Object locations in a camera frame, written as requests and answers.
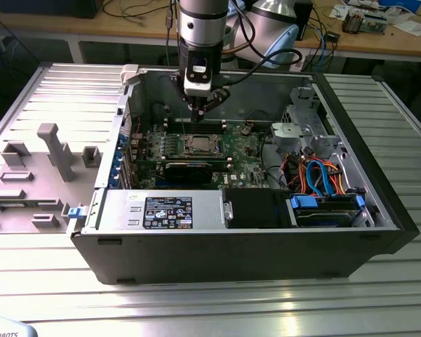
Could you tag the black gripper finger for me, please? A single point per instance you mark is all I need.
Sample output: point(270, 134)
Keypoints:
point(219, 98)
point(188, 100)

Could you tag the metal locking lever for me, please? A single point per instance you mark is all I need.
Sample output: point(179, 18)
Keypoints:
point(184, 126)

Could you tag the silver CPU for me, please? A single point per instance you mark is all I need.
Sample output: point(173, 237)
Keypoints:
point(201, 144)

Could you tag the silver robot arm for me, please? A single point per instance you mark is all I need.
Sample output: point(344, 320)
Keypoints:
point(203, 21)

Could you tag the CPU cooler heat sink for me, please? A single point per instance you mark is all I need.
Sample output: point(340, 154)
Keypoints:
point(352, 22)

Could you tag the coin cell battery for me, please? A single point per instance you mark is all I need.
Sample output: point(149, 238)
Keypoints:
point(245, 131)

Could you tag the pale grey case latch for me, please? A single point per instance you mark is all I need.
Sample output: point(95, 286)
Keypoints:
point(130, 74)

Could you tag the green motherboard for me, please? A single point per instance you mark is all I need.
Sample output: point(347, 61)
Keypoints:
point(242, 165)

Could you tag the black graphics card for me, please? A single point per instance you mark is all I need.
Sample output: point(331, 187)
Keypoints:
point(187, 172)

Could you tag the metal drive cage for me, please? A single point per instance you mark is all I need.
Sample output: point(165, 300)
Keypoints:
point(287, 135)

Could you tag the small black box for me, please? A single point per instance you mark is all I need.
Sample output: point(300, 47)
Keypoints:
point(333, 36)

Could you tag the wooden workbench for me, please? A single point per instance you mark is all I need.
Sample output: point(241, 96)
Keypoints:
point(91, 28)

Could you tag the silver power supply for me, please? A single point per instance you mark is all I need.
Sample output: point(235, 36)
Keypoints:
point(119, 210)

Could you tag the hard disk blue carrier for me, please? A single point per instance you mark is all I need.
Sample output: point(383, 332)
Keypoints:
point(303, 203)

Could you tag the grey parts rack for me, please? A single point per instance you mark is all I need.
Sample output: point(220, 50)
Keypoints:
point(58, 154)

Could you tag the black PC case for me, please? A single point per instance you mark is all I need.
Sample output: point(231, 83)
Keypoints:
point(214, 256)

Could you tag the blue plastic latch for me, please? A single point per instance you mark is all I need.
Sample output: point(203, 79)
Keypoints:
point(75, 213)

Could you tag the grey metal box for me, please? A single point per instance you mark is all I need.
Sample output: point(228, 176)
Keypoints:
point(374, 24)

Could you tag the black equipment case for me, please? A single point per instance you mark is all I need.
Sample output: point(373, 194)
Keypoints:
point(45, 7)

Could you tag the blue cardboard box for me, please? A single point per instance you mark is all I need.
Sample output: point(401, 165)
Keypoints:
point(403, 4)

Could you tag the white paper sheets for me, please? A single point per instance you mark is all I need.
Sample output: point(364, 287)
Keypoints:
point(412, 27)

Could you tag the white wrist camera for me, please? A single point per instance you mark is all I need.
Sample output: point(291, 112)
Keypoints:
point(196, 87)

